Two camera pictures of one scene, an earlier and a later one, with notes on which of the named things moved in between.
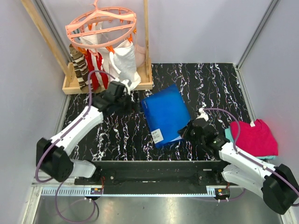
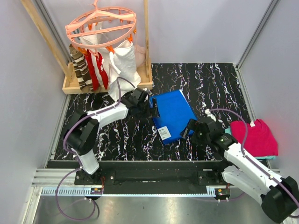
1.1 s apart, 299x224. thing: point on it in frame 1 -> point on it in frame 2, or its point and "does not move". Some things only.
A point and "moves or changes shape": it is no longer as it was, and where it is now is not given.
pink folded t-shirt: [254, 137] does not move
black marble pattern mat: [122, 136] does not move
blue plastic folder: [166, 113] moves or changes shape
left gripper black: [133, 108] -> [147, 115]
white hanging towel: [122, 64] does not move
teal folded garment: [229, 137] does not move
